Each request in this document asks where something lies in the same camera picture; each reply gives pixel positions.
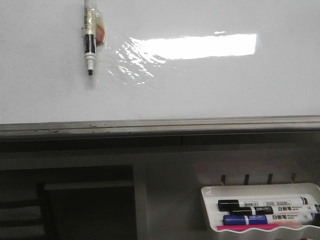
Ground dark metal hook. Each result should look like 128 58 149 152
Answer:
243 174 250 186
267 173 273 185
220 174 226 186
290 172 297 184

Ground white whiteboard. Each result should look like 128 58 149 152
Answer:
0 0 320 124

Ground black capped marker middle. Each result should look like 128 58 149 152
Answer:
230 204 320 216

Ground black capped marker top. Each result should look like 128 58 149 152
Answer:
217 196 310 212

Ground black capped marker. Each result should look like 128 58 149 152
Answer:
217 196 310 212
230 204 320 216

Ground blue capped marker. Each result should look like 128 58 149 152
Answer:
223 212 316 226

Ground white plastic marker tray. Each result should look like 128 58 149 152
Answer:
201 183 320 240

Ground pink marker in tray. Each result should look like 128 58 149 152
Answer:
215 223 302 232

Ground black whiteboard marker with tape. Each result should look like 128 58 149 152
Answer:
83 0 106 76

